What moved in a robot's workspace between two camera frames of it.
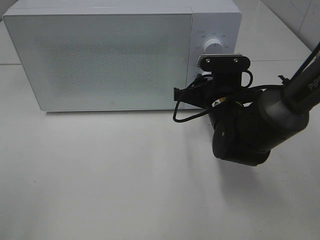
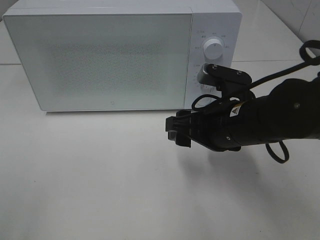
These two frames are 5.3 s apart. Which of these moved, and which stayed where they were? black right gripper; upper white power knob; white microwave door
Moved: black right gripper
Stayed: upper white power knob; white microwave door
